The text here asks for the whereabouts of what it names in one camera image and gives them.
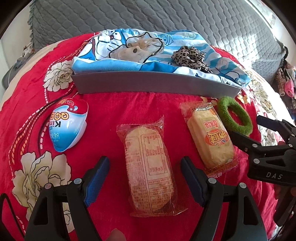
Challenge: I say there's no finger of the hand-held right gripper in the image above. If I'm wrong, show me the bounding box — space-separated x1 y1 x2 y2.
228 130 263 155
256 115 296 146

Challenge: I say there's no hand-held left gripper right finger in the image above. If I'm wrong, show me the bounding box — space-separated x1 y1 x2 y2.
180 156 269 241

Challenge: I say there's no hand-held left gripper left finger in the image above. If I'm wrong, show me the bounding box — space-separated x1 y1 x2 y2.
24 156 110 241

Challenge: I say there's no rice cracker packet orange label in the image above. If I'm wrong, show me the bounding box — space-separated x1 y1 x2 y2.
180 97 239 178

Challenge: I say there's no green knitted scrunchie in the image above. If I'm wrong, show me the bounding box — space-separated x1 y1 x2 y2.
217 96 253 137

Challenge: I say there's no rice cracker packet plain print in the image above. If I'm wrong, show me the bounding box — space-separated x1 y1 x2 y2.
115 117 188 217

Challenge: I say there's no egg-shaped candy packet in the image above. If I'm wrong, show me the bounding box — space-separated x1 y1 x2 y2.
48 98 89 153

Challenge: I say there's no leopard print scrunchie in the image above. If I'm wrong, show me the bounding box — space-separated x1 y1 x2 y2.
171 45 214 74

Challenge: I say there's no grey storage box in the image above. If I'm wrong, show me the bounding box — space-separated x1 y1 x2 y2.
71 71 241 98

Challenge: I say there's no sheer beige scrunchie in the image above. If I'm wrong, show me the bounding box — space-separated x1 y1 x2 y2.
108 31 165 63

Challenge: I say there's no person's left hand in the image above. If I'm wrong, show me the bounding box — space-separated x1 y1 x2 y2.
108 228 127 241

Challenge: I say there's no pile of clothes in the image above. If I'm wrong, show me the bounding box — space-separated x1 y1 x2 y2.
274 46 296 100

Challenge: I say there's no red floral blanket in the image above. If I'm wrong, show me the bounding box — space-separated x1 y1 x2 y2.
0 32 296 241

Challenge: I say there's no blue striped cartoon cloth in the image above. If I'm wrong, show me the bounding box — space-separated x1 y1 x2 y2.
71 28 252 88

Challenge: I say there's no grey quilted cover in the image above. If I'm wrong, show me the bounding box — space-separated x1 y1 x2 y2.
29 0 287 80

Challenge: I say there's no grey padded item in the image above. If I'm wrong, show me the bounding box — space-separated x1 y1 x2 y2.
1 66 15 90

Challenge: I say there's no small floral cloth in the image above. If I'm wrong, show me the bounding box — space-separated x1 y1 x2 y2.
15 43 34 69

